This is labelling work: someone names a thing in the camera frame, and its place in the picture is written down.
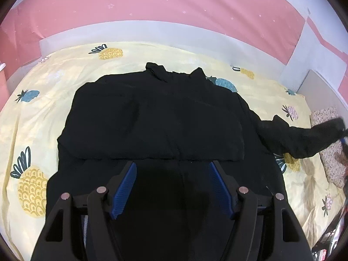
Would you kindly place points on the pink cabinet with white top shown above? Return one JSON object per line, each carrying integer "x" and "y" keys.
{"x": 2, "y": 87}

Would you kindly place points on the black jacket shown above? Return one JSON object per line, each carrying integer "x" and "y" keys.
{"x": 163, "y": 119}

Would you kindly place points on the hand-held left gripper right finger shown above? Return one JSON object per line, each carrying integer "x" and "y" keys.
{"x": 219, "y": 187}

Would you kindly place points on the yellow pineapple print bed sheet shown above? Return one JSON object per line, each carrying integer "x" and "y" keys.
{"x": 40, "y": 130}

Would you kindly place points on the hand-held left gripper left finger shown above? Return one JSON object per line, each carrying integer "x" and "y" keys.
{"x": 125, "y": 187}

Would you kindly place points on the white headboard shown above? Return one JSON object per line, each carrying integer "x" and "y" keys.
{"x": 318, "y": 89}

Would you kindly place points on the shiny dark packaging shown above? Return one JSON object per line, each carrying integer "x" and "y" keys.
{"x": 334, "y": 236}

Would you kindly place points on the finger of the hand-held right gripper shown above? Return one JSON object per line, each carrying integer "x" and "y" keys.
{"x": 344, "y": 139}

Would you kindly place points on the floral pillow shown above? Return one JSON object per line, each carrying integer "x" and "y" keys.
{"x": 333, "y": 163}

